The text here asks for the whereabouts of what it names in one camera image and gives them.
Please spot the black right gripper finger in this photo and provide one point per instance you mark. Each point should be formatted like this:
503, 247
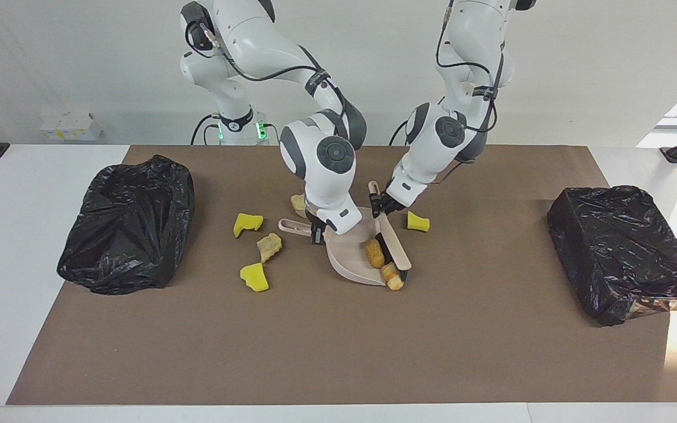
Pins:
318, 237

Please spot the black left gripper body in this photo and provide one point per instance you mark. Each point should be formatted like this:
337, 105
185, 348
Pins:
390, 202

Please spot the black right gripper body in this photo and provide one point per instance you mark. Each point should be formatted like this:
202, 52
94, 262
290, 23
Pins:
315, 220

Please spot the pale beige bread chunk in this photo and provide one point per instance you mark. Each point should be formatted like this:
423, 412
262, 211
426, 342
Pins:
298, 205

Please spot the beige hand brush black bristles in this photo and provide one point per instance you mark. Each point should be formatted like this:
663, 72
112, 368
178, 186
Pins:
396, 244

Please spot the yellow sponge piece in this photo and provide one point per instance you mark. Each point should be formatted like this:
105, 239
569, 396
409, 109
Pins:
254, 277
248, 224
418, 222

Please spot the beige plastic dustpan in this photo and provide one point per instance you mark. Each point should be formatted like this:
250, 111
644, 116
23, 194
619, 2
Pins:
347, 258

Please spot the orange brown bread roll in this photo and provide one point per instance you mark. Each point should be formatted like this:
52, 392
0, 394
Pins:
375, 252

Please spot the beige pastry piece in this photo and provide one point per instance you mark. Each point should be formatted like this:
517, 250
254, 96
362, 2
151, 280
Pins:
269, 247

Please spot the toy croissant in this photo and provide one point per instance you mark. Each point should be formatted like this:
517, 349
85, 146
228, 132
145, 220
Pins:
392, 276

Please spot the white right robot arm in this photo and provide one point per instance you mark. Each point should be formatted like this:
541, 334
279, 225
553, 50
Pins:
321, 158

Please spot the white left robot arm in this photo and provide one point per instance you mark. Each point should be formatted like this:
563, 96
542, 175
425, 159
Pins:
438, 141

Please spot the black trash bag bin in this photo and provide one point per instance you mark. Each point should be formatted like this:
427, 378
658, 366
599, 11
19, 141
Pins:
127, 229

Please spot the brown table mat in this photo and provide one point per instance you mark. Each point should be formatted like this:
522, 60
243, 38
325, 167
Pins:
327, 364

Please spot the black bag over cardboard box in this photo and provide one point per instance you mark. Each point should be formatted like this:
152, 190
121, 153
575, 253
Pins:
615, 247

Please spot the white wall box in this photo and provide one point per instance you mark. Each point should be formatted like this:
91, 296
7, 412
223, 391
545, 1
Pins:
71, 126

